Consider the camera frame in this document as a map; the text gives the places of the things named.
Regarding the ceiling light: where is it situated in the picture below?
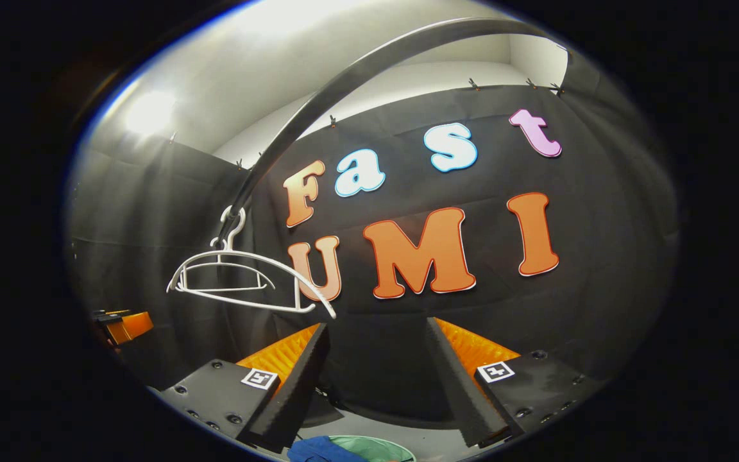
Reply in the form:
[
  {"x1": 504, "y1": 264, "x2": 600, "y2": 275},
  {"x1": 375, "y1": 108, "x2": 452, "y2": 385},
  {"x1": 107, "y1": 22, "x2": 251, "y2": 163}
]
[{"x1": 123, "y1": 90, "x2": 178, "y2": 137}]

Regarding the green laundry hamper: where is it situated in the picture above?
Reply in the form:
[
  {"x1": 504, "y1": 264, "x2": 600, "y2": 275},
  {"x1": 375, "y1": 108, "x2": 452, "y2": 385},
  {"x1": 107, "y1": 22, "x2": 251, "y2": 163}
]
[{"x1": 328, "y1": 435, "x2": 416, "y2": 462}]

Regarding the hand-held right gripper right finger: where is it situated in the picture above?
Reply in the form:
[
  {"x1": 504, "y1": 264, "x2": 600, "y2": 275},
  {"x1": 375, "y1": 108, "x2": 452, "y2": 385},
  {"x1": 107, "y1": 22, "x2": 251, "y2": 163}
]
[{"x1": 425, "y1": 317, "x2": 606, "y2": 450}]

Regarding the blue corduroy jacket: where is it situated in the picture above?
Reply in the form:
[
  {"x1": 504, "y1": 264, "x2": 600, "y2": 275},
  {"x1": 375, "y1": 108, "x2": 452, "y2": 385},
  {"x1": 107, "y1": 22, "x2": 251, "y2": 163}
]
[{"x1": 286, "y1": 436, "x2": 370, "y2": 462}]

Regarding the black clothes rail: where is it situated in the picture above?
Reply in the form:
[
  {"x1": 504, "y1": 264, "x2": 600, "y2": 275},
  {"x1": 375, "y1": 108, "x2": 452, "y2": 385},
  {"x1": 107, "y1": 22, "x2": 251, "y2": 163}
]
[{"x1": 214, "y1": 17, "x2": 572, "y2": 251}]

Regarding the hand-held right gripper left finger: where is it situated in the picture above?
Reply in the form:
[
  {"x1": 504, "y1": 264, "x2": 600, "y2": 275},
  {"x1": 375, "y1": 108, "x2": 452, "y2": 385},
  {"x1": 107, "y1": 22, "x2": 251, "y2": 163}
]
[{"x1": 150, "y1": 323, "x2": 332, "y2": 455}]

